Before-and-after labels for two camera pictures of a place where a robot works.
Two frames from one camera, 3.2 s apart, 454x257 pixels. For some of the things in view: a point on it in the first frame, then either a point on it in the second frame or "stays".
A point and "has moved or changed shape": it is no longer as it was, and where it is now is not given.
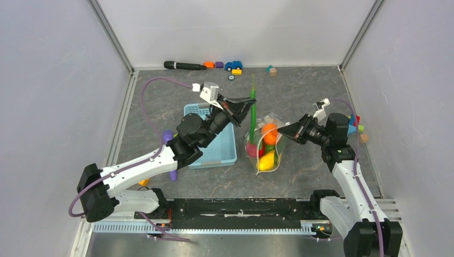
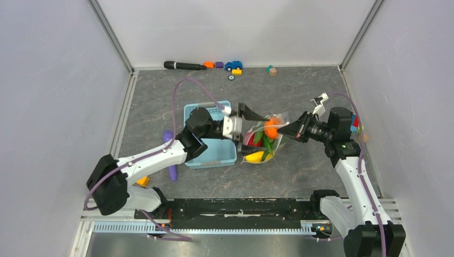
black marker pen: x=173 y=65 stays
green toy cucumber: x=269 y=148 to x=257 y=136
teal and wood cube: x=272 y=70 stays
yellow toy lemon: x=266 y=162 to x=255 y=157
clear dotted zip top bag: x=264 y=144 has moved or changed shape
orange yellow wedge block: x=145 y=182 stays
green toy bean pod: x=253 y=111 to x=269 y=142
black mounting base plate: x=231 y=211 stays
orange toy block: x=209 y=65 stays
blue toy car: x=234 y=65 stays
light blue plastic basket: x=221 y=151 stays
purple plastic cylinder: x=167 y=135 stays
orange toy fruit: x=269 y=130 has moved or changed shape
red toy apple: x=251 y=150 has moved or changed shape
